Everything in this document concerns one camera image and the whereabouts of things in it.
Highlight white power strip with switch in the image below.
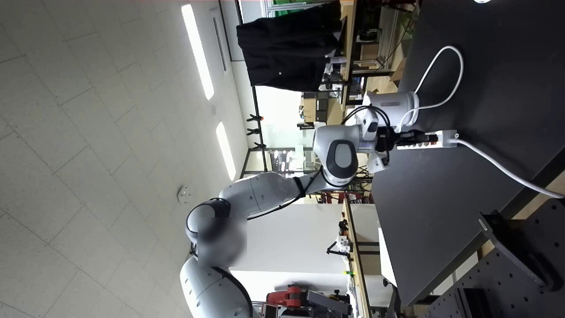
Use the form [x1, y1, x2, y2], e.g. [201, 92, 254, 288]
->
[393, 127, 460, 152]

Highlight black perforated breadboard table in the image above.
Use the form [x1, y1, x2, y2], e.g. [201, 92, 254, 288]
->
[411, 200, 565, 318]

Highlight red and black machine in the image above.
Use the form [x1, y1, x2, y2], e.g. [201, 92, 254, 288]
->
[264, 283, 353, 318]

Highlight metal shelf rack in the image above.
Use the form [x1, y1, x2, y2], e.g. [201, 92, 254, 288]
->
[241, 145, 296, 180]

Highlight black backdrop stand pole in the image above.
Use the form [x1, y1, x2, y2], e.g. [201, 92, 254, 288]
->
[234, 0, 268, 178]

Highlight short ceiling light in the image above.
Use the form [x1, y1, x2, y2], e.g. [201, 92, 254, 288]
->
[213, 120, 238, 182]

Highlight thick white power strip cord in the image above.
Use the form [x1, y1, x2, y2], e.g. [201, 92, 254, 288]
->
[448, 138, 565, 201]

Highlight black hanging cloth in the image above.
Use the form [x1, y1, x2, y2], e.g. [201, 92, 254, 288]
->
[234, 2, 344, 94]

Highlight thin white appliance cable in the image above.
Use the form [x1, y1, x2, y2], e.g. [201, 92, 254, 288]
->
[409, 44, 466, 115]

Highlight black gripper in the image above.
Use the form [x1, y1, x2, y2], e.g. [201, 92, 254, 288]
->
[372, 124, 427, 155]

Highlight long ceiling light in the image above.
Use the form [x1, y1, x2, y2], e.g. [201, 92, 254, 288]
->
[180, 2, 217, 102]

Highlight white power adapter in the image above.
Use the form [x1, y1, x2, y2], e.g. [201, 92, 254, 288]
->
[360, 90, 422, 134]

